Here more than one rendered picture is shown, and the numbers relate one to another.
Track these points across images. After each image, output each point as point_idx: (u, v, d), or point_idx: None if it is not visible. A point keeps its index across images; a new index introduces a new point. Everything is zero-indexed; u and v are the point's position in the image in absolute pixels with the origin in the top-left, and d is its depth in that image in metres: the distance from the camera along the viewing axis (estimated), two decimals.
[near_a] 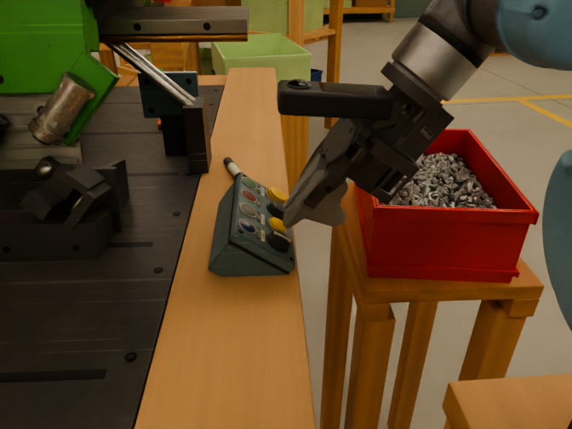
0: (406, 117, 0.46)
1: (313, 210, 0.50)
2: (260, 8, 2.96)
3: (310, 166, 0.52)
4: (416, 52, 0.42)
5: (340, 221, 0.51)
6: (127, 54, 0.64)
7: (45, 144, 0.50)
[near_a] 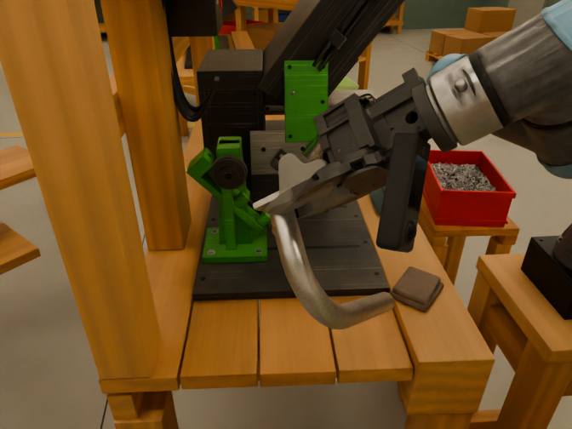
0: None
1: None
2: None
3: (316, 193, 0.47)
4: None
5: None
6: None
7: None
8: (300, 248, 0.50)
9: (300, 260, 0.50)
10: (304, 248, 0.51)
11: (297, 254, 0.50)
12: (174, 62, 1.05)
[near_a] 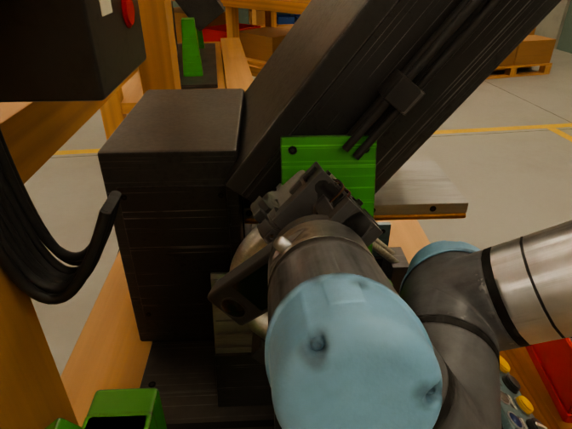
0: None
1: None
2: None
3: None
4: None
5: None
6: None
7: None
8: (255, 242, 0.52)
9: (245, 247, 0.53)
10: (261, 245, 0.53)
11: (248, 242, 0.53)
12: (3, 162, 0.41)
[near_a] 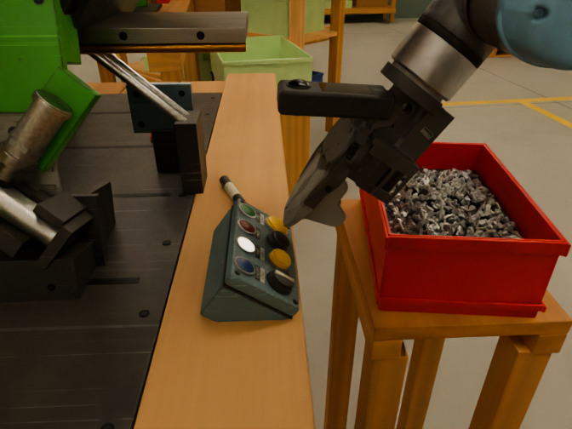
0: (406, 117, 0.46)
1: (313, 210, 0.50)
2: (260, 10, 2.90)
3: (310, 166, 0.52)
4: (416, 52, 0.42)
5: (340, 221, 0.51)
6: (112, 65, 0.58)
7: (4, 187, 0.44)
8: None
9: None
10: None
11: None
12: None
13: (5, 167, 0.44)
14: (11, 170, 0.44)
